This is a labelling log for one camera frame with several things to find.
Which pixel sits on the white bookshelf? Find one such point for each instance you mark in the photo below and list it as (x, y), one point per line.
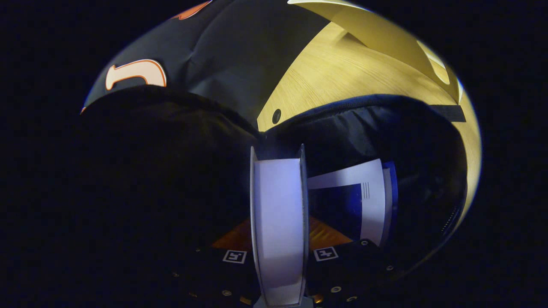
(385, 38)

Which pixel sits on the blue cover book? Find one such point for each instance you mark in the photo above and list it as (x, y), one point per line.
(372, 201)

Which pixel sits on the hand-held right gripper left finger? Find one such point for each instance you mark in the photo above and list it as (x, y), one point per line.
(214, 269)

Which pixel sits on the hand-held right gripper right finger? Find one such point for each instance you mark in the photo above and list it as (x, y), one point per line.
(342, 269)

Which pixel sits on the white portrait cover book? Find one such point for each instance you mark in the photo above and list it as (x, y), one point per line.
(280, 222)

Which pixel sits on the blue schoolbag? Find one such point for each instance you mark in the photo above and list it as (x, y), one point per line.
(364, 132)

